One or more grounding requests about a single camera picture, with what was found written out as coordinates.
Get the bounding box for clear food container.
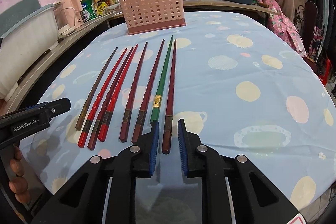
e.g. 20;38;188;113
104;4;122;16

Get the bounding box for dark red chopstick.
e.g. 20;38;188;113
119;41;149;142
131;39;165;144
162;39;177;155
87;47;134;150

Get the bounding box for white bin with blue lid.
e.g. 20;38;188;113
0;0;59;101

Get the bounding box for pink perforated utensil basket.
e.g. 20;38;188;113
117;0;186;35

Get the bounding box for yellow snack packet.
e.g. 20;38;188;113
96;1;108;16

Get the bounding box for person's left hand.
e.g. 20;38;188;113
8;147;29;197

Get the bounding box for brown chopstick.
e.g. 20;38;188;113
75;47;118;131

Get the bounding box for green chopstick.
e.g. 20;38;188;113
150;35;174;125

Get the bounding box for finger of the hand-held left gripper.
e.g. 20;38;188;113
42;98;71;120

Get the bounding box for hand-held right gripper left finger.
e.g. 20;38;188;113
31;121;160;224

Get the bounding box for pink electric kettle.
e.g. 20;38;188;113
62;0;83;28

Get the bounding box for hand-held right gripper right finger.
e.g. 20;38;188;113
178;119;302;224

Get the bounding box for light blue patterned tablecloth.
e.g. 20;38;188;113
20;11;336;214

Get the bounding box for pink floral cloth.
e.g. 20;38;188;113
256;0;307;56

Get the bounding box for hanging clothes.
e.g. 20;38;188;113
304;0;336;83

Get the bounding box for white blender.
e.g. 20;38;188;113
54;1;79;35

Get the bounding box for bright red chopstick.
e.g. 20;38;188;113
78;48;128;148
98;44;139;142

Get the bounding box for green tin can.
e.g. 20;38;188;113
80;0;95;22

